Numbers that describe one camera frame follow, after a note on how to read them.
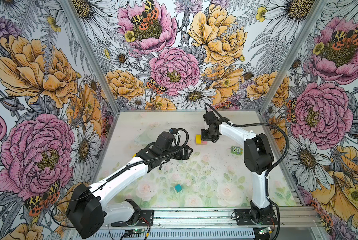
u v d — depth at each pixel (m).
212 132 0.85
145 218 0.74
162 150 0.60
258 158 0.55
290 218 0.76
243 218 0.74
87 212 0.39
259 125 0.61
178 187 0.83
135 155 0.56
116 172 0.47
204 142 0.99
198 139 1.00
